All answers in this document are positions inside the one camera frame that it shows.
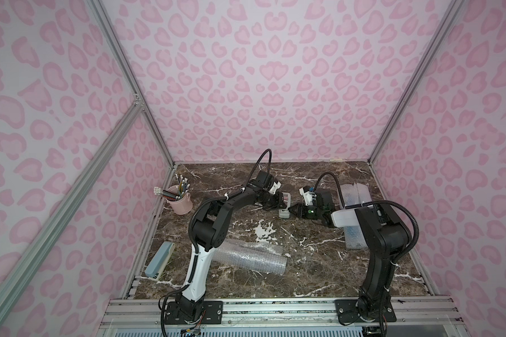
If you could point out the white tape dispenser pink roll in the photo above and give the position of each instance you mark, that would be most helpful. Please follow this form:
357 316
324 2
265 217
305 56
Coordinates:
284 208

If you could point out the light blue stapler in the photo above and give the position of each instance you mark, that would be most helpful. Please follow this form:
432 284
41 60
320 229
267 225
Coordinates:
156 266

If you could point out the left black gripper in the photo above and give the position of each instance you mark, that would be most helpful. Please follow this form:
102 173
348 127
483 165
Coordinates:
278 199

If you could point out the bubble wrap sheet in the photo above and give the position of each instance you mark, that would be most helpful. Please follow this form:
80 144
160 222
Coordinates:
354 237
255 256
363 192

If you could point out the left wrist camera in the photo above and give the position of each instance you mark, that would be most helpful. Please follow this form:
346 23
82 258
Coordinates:
276 185

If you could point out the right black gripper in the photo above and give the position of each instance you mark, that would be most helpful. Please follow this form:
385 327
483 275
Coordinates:
306 210

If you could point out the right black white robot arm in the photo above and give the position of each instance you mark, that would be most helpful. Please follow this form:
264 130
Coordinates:
330 182

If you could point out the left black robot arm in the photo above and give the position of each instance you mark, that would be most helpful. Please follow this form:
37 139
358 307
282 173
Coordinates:
259 178

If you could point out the pink pen cup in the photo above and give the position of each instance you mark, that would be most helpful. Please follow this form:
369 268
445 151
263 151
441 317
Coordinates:
183 204

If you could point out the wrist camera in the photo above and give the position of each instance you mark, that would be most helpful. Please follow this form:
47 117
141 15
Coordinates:
308 195
276 185

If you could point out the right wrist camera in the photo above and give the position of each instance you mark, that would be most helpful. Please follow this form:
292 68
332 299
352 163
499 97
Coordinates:
308 195

